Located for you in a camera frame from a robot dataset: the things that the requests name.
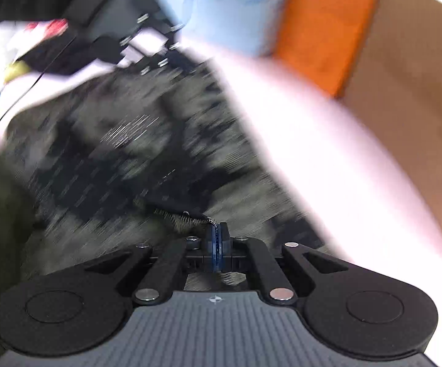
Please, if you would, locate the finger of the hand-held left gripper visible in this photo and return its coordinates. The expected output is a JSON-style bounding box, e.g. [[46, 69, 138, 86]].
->
[[116, 42, 193, 79], [119, 6, 187, 44]]

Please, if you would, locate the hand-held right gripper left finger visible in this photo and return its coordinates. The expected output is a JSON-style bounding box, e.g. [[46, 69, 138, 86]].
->
[[84, 224, 219, 306]]

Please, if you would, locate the brown cardboard box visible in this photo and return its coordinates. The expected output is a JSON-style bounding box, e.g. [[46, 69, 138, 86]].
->
[[338, 0, 442, 272]]

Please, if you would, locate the orange box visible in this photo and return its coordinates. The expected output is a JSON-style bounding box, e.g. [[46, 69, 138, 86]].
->
[[272, 0, 384, 98]]

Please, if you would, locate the light blue board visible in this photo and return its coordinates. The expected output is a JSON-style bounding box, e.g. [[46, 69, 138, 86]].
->
[[122, 0, 294, 56]]

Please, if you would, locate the black grey patterned sweater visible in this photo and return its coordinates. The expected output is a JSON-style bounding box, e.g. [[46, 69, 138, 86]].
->
[[5, 61, 336, 287]]

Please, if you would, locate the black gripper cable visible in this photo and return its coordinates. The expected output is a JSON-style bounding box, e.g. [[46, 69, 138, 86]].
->
[[0, 71, 43, 140]]

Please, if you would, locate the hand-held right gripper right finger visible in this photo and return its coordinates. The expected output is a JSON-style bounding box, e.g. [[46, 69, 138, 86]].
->
[[218, 222, 351, 306]]

